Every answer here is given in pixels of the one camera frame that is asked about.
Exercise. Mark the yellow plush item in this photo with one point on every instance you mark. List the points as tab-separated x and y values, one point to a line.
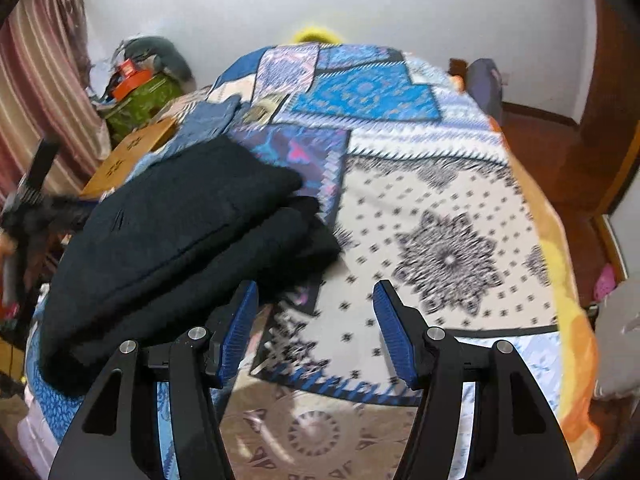
318	34

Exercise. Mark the orange red box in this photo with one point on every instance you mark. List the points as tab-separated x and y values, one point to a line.
132	78

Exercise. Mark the orange yellow blanket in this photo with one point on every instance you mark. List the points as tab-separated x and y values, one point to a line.
578	341

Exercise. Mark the blue patchwork bedspread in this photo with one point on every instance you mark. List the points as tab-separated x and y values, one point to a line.
417	189

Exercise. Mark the folded blue jeans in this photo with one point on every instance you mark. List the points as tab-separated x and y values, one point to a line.
203	123

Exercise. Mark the brown wooden door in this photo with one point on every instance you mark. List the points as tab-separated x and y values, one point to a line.
610	124

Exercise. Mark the wooden lap desk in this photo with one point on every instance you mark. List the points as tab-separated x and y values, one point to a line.
116	168

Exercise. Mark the striped pink curtain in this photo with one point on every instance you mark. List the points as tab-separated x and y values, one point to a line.
45	72

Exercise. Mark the green patterned bag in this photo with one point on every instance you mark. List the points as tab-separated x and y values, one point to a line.
141	105

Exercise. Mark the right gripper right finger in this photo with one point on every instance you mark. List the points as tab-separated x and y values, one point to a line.
515	434

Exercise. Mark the grey pillow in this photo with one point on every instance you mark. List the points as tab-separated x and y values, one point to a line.
159	55

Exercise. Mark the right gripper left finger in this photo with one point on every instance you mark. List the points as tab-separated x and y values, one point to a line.
148	396

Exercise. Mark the grey purple bag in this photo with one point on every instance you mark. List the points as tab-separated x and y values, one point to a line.
483	83

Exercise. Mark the black pants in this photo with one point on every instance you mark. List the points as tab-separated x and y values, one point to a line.
169	247

